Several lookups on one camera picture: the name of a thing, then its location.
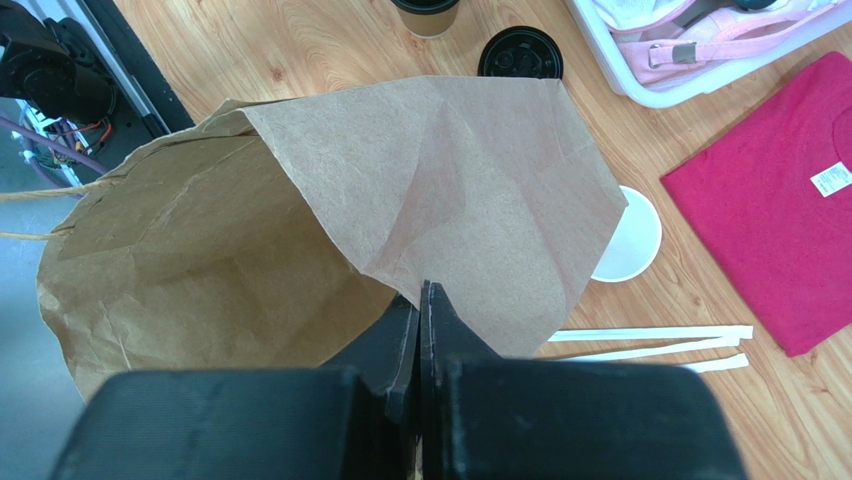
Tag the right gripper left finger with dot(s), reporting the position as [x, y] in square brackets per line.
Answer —
[348, 419]

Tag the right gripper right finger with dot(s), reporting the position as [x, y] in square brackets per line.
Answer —
[487, 417]

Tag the brown paper bag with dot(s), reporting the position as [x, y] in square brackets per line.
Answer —
[273, 234]

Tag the paper coffee cup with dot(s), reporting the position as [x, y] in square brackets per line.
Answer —
[428, 25]
[635, 242]

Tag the black coffee cup lid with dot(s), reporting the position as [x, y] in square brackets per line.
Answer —
[425, 7]

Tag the white wrapped straw middle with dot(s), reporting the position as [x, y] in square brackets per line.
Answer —
[682, 347]

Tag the white wrapped straw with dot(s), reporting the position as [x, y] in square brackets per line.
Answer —
[729, 363]
[682, 347]
[654, 333]

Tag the white wrapped straw right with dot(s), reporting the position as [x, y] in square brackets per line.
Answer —
[729, 363]

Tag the white wrapped straw left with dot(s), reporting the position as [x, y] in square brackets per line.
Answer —
[654, 333]

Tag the black lid on table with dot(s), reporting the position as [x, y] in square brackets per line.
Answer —
[521, 51]

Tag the red folded cloth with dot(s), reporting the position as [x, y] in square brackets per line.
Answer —
[771, 201]

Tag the white plastic basket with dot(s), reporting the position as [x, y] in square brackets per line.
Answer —
[678, 89]

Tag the white cloth in basket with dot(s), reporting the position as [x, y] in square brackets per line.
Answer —
[632, 10]

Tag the pink bag in basket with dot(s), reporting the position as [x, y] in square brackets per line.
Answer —
[697, 34]

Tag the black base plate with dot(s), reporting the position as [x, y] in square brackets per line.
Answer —
[145, 105]

